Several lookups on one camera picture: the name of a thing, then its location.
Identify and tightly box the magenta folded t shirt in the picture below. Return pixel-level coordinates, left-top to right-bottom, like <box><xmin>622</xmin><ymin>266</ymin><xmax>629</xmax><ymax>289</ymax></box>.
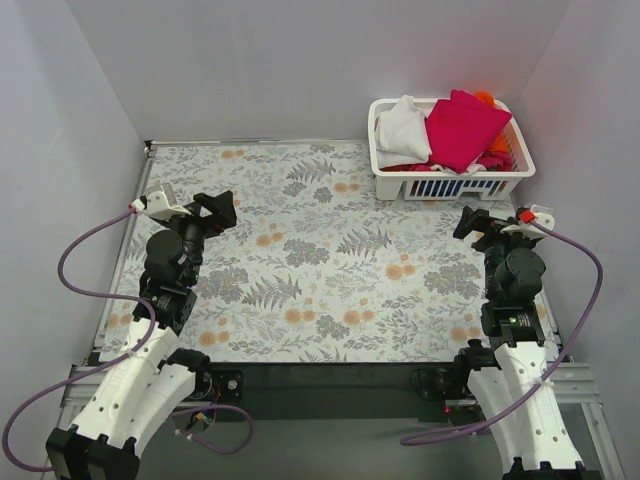
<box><xmin>425</xmin><ymin>89</ymin><xmax>494</xmax><ymax>174</ymax></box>

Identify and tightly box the white t shirt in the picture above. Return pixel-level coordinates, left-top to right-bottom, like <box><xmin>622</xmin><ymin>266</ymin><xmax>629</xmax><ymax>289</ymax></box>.
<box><xmin>374</xmin><ymin>95</ymin><xmax>432</xmax><ymax>169</ymax></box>

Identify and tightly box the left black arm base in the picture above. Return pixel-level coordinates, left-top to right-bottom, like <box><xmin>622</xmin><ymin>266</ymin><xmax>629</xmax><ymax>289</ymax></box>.
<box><xmin>189</xmin><ymin>369</ymin><xmax>245</xmax><ymax>403</ymax></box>

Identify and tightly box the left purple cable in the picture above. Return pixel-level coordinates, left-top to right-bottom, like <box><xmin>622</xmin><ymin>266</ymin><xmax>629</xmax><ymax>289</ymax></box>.
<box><xmin>0</xmin><ymin>208</ymin><xmax>255</xmax><ymax>472</ymax></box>

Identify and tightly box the floral patterned table mat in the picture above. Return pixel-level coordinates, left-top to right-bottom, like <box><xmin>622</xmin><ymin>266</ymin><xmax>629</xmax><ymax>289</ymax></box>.
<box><xmin>98</xmin><ymin>142</ymin><xmax>559</xmax><ymax>364</ymax></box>

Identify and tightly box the purple cable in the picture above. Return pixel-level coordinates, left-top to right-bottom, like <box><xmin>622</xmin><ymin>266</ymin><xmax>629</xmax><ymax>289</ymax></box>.
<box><xmin>399</xmin><ymin>222</ymin><xmax>605</xmax><ymax>447</ymax></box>
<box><xmin>0</xmin><ymin>208</ymin><xmax>255</xmax><ymax>472</ymax></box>

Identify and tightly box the dark red t shirt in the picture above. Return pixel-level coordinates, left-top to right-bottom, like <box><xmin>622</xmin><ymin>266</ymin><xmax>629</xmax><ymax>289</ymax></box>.
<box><xmin>382</xmin><ymin>163</ymin><xmax>431</xmax><ymax>172</ymax></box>

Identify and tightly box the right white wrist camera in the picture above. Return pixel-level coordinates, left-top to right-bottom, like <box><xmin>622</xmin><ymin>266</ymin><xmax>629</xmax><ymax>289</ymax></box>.
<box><xmin>500</xmin><ymin>204</ymin><xmax>555</xmax><ymax>240</ymax></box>

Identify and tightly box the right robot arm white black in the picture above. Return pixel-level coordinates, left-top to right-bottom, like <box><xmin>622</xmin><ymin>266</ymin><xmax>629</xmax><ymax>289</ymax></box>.
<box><xmin>452</xmin><ymin>206</ymin><xmax>600</xmax><ymax>479</ymax></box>

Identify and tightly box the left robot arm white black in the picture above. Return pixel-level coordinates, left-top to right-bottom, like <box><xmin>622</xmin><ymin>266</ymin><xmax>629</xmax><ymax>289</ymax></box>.
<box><xmin>46</xmin><ymin>184</ymin><xmax>237</xmax><ymax>479</ymax></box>

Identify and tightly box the orange t shirt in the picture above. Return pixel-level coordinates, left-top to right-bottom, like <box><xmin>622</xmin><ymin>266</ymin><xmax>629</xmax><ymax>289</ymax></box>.
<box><xmin>474</xmin><ymin>91</ymin><xmax>512</xmax><ymax>155</ymax></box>

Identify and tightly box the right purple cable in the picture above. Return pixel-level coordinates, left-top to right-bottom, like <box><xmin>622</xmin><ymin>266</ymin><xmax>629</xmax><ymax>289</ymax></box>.
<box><xmin>399</xmin><ymin>222</ymin><xmax>605</xmax><ymax>447</ymax></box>

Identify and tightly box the white plastic basket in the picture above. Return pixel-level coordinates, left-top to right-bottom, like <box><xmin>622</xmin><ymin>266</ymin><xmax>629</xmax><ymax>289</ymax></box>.
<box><xmin>367</xmin><ymin>98</ymin><xmax>536</xmax><ymax>201</ymax></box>

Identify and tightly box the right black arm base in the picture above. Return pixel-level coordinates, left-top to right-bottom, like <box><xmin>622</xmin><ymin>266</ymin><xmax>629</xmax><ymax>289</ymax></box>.
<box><xmin>409</xmin><ymin>367</ymin><xmax>472</xmax><ymax>401</ymax></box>

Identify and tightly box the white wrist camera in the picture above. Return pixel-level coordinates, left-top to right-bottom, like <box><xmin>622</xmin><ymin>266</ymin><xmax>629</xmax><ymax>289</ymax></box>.
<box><xmin>129</xmin><ymin>183</ymin><xmax>191</xmax><ymax>222</ymax></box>
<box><xmin>500</xmin><ymin>204</ymin><xmax>555</xmax><ymax>240</ymax></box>

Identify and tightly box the aluminium frame rail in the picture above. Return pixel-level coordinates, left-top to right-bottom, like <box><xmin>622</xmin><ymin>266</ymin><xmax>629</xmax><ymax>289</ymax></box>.
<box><xmin>61</xmin><ymin>369</ymin><xmax>109</xmax><ymax>407</ymax></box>

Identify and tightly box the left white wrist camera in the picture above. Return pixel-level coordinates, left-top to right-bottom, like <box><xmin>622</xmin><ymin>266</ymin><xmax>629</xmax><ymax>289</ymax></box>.
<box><xmin>129</xmin><ymin>183</ymin><xmax>191</xmax><ymax>222</ymax></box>

